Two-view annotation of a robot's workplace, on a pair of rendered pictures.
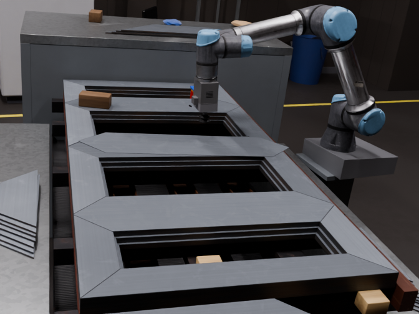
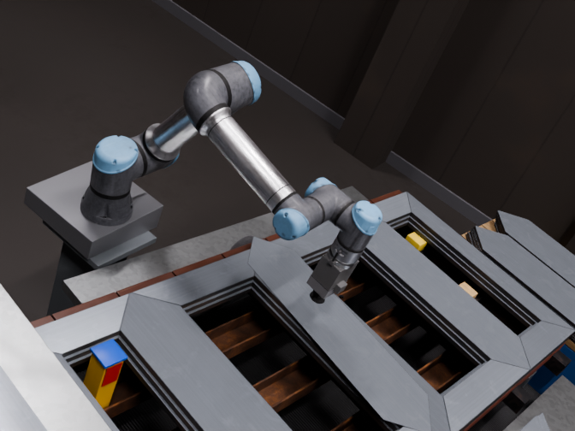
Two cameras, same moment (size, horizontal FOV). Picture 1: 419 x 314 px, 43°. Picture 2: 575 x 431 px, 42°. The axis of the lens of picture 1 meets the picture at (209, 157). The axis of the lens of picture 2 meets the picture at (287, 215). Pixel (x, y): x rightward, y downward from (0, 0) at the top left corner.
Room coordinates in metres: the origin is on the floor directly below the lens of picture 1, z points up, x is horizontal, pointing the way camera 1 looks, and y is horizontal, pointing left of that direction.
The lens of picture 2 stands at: (2.91, 1.07, 2.15)
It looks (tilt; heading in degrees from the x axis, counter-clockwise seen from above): 34 degrees down; 229
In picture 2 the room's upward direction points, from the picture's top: 24 degrees clockwise
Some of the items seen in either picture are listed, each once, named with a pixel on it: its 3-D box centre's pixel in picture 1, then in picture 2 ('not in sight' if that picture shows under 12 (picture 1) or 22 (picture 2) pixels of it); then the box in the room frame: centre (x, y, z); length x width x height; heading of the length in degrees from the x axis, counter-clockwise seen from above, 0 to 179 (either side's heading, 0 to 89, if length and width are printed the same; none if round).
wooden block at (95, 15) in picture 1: (95, 15); not in sight; (2.83, 0.67, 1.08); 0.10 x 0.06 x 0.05; 7
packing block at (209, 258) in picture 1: (209, 267); (465, 293); (1.11, -0.03, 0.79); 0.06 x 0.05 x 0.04; 108
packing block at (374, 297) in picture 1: (371, 302); not in sight; (1.05, -0.42, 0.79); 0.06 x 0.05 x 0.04; 108
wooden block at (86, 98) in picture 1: (95, 99); not in sight; (2.04, 0.48, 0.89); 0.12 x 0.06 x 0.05; 92
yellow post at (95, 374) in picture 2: not in sight; (99, 384); (2.37, 0.09, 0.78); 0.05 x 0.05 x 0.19; 18
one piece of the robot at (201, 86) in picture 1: (202, 92); (336, 273); (1.80, 0.05, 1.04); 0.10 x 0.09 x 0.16; 112
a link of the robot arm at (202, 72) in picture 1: (206, 70); (346, 249); (1.80, 0.04, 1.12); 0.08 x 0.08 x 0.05
